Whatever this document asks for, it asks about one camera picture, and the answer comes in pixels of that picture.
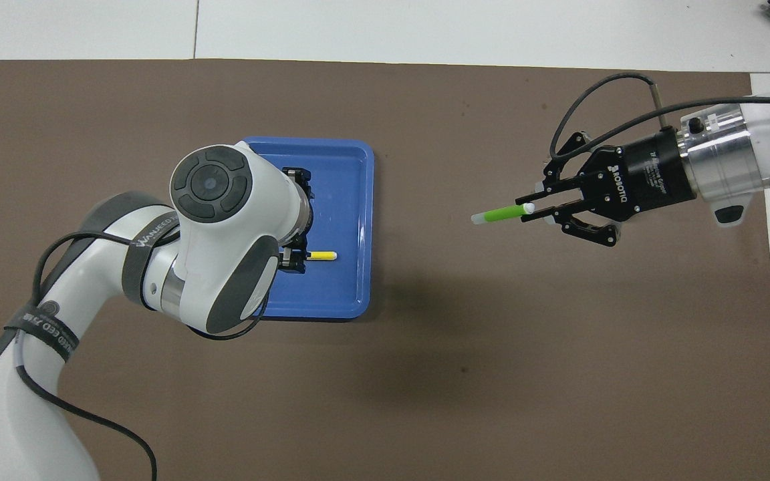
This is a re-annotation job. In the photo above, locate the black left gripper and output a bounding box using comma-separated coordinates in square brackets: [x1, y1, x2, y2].
[279, 168, 316, 275]

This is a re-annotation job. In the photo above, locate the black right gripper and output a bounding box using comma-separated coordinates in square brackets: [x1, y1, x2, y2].
[515, 129, 698, 249]

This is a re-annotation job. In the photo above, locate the green pen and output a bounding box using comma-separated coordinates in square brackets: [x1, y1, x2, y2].
[471, 204, 535, 226]

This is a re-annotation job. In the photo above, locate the blue plastic tray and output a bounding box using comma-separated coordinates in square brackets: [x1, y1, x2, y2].
[241, 137, 375, 320]

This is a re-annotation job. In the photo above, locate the brown table mat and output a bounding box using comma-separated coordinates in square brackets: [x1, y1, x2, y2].
[0, 59, 770, 481]

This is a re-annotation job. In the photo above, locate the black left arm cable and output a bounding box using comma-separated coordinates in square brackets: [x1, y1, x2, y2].
[14, 230, 273, 481]

